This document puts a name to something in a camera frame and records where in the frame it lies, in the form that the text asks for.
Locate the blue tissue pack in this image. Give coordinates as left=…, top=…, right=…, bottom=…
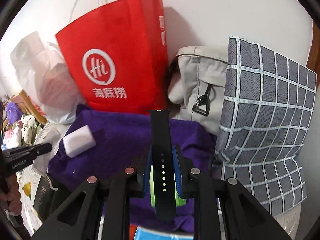
left=133, top=226, right=194, bottom=240

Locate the green wet wipe packet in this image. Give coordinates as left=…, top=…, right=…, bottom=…
left=149, top=166, right=187, bottom=208

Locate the black watch strap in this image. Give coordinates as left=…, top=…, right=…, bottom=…
left=147, top=109, right=177, bottom=221

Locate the white dust bag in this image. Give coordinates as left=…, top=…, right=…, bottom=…
left=33, top=126, right=61, bottom=177

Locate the person left hand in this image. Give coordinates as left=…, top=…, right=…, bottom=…
left=1, top=174, right=22, bottom=215

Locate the purple plush toy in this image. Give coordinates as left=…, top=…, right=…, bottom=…
left=5, top=101, right=23, bottom=125

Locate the green and gold box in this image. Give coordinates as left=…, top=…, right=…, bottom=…
left=33, top=177, right=71, bottom=222

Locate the purple cloth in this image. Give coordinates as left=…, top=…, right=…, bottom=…
left=48, top=105, right=216, bottom=233

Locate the white sponge block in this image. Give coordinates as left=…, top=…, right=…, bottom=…
left=62, top=125, right=96, bottom=158

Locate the white Miniso plastic bag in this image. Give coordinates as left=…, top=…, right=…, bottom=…
left=10, top=31, right=86, bottom=125

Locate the grey checked cushion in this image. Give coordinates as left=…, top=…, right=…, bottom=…
left=215, top=36, right=317, bottom=217

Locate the beige backpack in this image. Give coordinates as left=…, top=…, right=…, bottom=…
left=168, top=46, right=228, bottom=135

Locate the red Haidilao bag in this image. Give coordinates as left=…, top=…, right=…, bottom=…
left=56, top=0, right=169, bottom=114

